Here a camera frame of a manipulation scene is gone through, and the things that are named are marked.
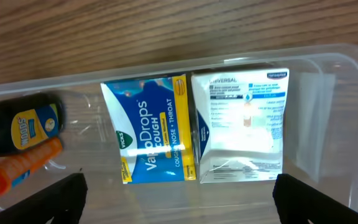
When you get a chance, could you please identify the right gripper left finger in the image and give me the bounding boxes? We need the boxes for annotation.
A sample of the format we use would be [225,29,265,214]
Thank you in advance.
[0,173,88,224]

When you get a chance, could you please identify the orange tube white cap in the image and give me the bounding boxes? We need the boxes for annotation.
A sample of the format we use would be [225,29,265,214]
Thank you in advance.
[0,138,63,196]

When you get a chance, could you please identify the blue yellow lozenge box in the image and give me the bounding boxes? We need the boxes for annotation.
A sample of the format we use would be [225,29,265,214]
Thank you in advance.
[101,73,196,184]

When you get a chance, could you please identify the clear plastic container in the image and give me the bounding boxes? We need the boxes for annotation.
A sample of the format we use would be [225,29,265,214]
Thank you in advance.
[0,44,358,223]

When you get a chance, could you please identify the dark bottle white cap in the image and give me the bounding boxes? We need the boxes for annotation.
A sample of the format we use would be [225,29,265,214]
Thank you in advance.
[0,92,65,157]

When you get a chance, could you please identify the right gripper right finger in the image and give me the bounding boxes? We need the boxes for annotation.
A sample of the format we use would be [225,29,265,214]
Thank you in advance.
[272,174,358,224]

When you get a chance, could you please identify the white medicine box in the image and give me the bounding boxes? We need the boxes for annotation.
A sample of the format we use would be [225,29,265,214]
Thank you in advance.
[191,68,290,184]

